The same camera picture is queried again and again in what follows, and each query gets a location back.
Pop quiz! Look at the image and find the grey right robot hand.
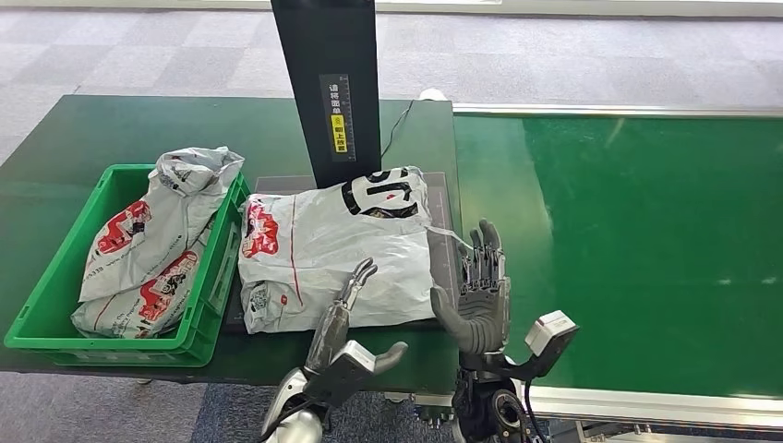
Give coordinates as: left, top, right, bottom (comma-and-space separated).
429, 219, 512, 357

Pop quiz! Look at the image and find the black inbound scanner machine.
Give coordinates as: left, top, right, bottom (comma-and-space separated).
223, 0, 464, 336

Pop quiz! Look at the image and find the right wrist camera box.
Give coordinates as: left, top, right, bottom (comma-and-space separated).
523, 309, 581, 380

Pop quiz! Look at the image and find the dark green table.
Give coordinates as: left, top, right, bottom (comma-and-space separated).
0, 93, 464, 396

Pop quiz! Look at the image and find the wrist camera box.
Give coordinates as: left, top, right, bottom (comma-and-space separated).
523, 309, 581, 380
308, 340, 378, 410

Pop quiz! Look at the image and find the grey package with red print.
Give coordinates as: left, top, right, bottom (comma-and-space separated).
69, 222, 216, 341
78, 146, 246, 305

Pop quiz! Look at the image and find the thin black cable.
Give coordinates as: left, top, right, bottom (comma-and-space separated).
379, 99, 416, 162

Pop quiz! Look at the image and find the green conveyor belt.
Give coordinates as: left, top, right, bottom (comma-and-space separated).
452, 114, 783, 400

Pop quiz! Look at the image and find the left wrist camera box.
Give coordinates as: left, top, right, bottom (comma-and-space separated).
308, 340, 378, 410

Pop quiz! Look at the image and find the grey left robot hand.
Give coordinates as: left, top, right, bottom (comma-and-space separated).
304, 257, 409, 392

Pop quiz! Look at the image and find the silver conveyor frame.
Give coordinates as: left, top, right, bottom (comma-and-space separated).
381, 102, 783, 443

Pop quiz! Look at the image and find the green plastic crate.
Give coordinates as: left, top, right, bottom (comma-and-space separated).
3, 162, 253, 369

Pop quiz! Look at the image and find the grey package with black print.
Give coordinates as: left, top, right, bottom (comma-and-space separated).
236, 165, 476, 336

